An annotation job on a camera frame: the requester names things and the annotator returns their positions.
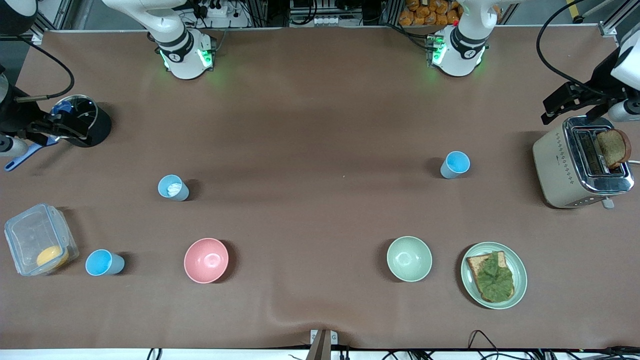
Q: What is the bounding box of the blue plastic cup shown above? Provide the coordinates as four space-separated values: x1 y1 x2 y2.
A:
440 151 471 180
85 249 126 277

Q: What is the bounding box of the blue cup with white inside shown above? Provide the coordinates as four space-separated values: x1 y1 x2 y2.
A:
157 174 191 202

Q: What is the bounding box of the beige chrome toaster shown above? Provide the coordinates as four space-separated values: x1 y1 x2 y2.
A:
532 115 636 210

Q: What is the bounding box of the dark brown toast slice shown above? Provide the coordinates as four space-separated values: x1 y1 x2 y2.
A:
596 128 632 169

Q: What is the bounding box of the clear plastic container blue seal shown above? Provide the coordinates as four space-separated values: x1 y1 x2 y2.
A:
4 203 80 277

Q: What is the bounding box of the yellow round food piece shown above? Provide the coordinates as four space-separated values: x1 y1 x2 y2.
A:
36 245 70 271

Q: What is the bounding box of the bag of orange buns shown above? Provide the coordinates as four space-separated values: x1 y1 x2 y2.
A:
398 0 463 27

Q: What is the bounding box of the pale green plate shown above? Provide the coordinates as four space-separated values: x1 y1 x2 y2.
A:
460 242 528 310

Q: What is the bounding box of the brown bread slice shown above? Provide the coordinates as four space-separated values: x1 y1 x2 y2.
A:
466 251 516 303

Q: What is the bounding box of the green lettuce leaf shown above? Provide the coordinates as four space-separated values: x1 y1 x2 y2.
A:
476 251 515 302

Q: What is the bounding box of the pink bowl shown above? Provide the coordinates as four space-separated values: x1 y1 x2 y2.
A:
183 237 230 284

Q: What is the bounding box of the pale green bowl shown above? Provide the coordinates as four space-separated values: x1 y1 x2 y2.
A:
386 236 433 283

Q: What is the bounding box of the dark saucepan with blue handle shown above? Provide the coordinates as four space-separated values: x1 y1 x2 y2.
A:
4 94 112 172

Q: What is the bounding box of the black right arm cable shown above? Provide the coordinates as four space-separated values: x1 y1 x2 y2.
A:
15 36 76 103

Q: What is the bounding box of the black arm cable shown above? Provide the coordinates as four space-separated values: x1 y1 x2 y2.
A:
536 0 608 98
15 36 76 103

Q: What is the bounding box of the aluminium frame profile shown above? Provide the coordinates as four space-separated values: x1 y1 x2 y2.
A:
31 0 76 46
599 0 640 37

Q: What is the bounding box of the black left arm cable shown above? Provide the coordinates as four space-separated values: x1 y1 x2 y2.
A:
536 0 608 98

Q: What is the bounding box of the black looped cable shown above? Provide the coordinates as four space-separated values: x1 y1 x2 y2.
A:
467 330 501 360

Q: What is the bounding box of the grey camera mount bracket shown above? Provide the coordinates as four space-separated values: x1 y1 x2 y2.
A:
309 329 339 360

